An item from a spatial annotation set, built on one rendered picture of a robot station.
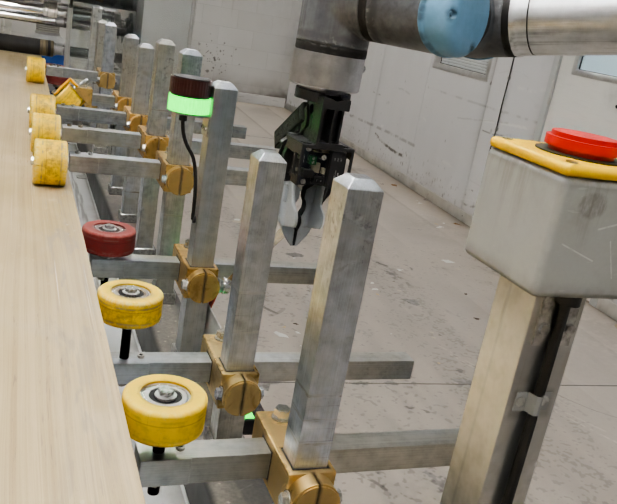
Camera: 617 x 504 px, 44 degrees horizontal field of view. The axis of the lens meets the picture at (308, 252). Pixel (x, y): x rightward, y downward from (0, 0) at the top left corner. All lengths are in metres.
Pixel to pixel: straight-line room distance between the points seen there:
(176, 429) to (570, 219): 0.44
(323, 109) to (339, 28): 0.10
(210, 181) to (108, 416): 0.52
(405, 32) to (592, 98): 3.84
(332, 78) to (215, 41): 9.04
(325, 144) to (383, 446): 0.36
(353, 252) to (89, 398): 0.28
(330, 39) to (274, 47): 9.20
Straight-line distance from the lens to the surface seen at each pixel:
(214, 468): 0.78
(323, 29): 0.93
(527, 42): 0.98
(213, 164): 1.13
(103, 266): 1.19
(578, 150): 0.42
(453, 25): 0.86
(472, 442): 0.48
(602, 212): 0.41
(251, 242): 0.90
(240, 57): 10.04
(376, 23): 0.90
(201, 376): 1.01
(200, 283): 1.15
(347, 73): 0.94
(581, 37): 0.96
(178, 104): 1.10
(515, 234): 0.41
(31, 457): 0.66
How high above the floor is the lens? 1.27
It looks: 17 degrees down
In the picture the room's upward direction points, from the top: 10 degrees clockwise
